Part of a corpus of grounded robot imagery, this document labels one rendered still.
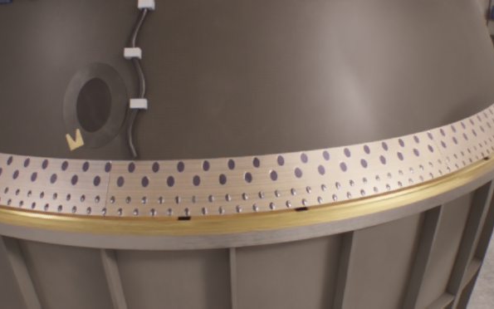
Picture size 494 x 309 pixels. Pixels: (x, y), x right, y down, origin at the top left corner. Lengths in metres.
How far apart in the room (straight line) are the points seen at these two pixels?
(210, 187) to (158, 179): 0.08
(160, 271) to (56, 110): 0.30
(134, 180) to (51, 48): 0.26
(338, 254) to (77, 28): 0.57
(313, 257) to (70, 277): 0.42
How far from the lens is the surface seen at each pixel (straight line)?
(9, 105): 0.75
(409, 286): 0.90
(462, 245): 1.03
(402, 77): 0.75
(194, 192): 0.58
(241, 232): 0.56
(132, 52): 0.63
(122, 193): 0.60
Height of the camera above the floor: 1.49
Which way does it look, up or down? 24 degrees down
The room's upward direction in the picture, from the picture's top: 1 degrees counter-clockwise
